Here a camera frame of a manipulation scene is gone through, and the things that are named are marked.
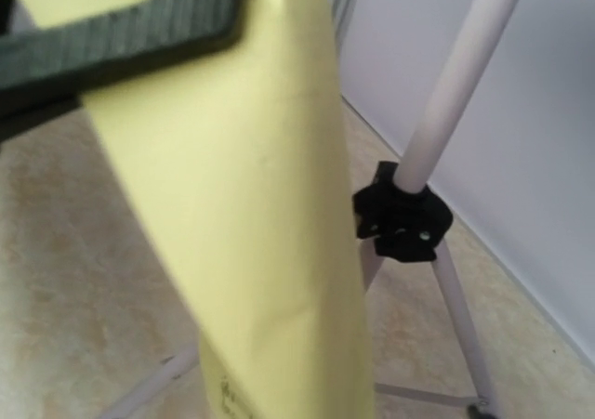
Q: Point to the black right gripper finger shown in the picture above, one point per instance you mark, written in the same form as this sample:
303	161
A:
42	67

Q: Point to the yellow sheet music page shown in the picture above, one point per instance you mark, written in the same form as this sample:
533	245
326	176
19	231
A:
206	204

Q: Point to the white perforated music stand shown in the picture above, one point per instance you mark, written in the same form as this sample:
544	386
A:
401	189

